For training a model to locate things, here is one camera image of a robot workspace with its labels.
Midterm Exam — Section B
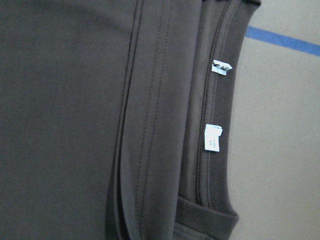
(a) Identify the brown t-shirt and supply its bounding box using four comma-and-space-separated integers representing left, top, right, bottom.
0, 0, 261, 240

